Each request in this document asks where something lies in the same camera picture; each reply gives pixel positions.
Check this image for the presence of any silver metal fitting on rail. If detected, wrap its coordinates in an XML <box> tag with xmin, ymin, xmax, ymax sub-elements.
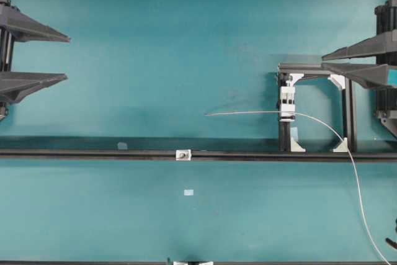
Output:
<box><xmin>176</xmin><ymin>150</ymin><xmax>192</xmax><ymax>161</ymax></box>

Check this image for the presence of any black frame wire stand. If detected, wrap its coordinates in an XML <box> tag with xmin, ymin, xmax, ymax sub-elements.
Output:
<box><xmin>277</xmin><ymin>63</ymin><xmax>357</xmax><ymax>152</ymax></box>

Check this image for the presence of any clear tape piece near rail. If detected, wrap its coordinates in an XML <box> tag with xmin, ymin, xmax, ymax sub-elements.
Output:
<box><xmin>117</xmin><ymin>142</ymin><xmax>128</xmax><ymax>150</ymax></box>

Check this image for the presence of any white corner bracket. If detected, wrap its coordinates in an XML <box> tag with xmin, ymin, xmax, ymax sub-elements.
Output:
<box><xmin>332</xmin><ymin>138</ymin><xmax>349</xmax><ymax>153</ymax></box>
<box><xmin>290</xmin><ymin>137</ymin><xmax>306</xmax><ymax>152</ymax></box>

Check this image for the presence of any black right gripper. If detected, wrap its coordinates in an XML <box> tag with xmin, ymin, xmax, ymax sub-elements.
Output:
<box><xmin>322</xmin><ymin>0</ymin><xmax>396</xmax><ymax>138</ymax></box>

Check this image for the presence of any white corner bracket left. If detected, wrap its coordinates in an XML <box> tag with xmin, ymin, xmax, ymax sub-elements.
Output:
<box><xmin>290</xmin><ymin>137</ymin><xmax>306</xmax><ymax>152</ymax></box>

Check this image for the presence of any thin grey steel wire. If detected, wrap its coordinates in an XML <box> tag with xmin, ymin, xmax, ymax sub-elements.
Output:
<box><xmin>205</xmin><ymin>110</ymin><xmax>392</xmax><ymax>265</ymax></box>

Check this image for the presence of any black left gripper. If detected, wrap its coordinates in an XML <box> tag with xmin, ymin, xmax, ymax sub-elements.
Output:
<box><xmin>1</xmin><ymin>0</ymin><xmax>70</xmax><ymax>103</ymax></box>

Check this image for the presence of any white wire clamp block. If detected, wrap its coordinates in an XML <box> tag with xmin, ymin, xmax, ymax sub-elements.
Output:
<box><xmin>279</xmin><ymin>86</ymin><xmax>295</xmax><ymax>122</ymax></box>

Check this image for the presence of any white corner bracket right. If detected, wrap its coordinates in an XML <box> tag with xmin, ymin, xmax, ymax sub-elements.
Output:
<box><xmin>332</xmin><ymin>138</ymin><xmax>349</xmax><ymax>153</ymax></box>

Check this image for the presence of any long black aluminium rail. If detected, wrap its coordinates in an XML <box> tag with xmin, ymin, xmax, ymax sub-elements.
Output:
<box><xmin>1</xmin><ymin>136</ymin><xmax>396</xmax><ymax>163</ymax></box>

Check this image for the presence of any black cable right edge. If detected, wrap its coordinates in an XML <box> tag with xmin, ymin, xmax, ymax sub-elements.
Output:
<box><xmin>385</xmin><ymin>215</ymin><xmax>397</xmax><ymax>249</ymax></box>

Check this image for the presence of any black rail at bottom edge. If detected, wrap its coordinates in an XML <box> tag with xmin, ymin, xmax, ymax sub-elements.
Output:
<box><xmin>1</xmin><ymin>260</ymin><xmax>387</xmax><ymax>265</ymax></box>

